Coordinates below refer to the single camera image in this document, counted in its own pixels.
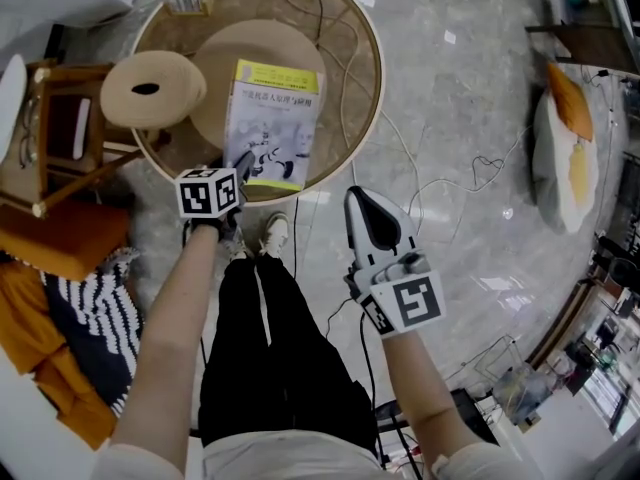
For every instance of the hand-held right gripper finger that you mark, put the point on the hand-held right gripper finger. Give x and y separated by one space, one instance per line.
356 223
387 228

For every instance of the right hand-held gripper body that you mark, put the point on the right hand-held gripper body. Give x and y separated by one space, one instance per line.
417 303

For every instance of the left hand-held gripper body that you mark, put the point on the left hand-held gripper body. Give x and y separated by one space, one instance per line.
202 193

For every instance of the yellow and white book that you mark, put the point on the yellow and white book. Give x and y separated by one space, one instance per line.
272 118

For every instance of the beige round seat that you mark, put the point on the beige round seat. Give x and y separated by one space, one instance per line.
250 43

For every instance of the person's left forearm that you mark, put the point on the person's left forearm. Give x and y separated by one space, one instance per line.
170 328

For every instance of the person's right forearm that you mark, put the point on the person's right forearm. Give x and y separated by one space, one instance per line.
425 388

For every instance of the white-edged dark book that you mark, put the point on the white-edged dark book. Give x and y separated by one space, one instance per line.
81 128

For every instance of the orange seat cushion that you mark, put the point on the orange seat cushion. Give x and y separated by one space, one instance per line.
65 240

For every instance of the person's left shoe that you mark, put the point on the person's left shoe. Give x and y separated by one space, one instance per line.
234 240

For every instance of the person's shoe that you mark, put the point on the person's shoe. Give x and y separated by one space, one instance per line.
274 233
234 240

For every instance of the person's right shoe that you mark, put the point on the person's right shoe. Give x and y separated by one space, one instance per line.
274 233

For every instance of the beige woven pouf with hole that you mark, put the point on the beige woven pouf with hole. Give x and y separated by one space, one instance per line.
160 108

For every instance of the black flat box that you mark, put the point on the black flat box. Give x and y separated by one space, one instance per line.
472 415

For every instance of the round brown cream-rimmed rug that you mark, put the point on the round brown cream-rimmed rug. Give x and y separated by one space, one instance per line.
350 68

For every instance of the wooden side table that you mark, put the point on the wooden side table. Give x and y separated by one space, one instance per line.
55 188

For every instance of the person's black trousers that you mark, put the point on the person's black trousers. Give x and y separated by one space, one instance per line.
270 358

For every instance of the white pillow with yellow patch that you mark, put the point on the white pillow with yellow patch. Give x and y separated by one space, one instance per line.
560 178

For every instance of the black and white striped blanket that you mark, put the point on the black and white striped blanket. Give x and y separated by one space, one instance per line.
95 338

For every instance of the eyeglasses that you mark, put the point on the eyeglasses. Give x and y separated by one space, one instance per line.
29 133

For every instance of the cluttered shelf unit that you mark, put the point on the cluttered shelf unit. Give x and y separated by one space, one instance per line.
600 338

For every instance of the person's white shirt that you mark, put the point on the person's white shirt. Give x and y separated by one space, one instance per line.
280 460

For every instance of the white cap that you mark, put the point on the white cap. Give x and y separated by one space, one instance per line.
11 108

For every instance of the orange blanket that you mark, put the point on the orange blanket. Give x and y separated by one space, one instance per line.
30 328

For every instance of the orange pillow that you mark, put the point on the orange pillow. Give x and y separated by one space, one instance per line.
570 105

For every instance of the dark wooden furniture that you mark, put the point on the dark wooden furniture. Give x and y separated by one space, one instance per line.
595 45

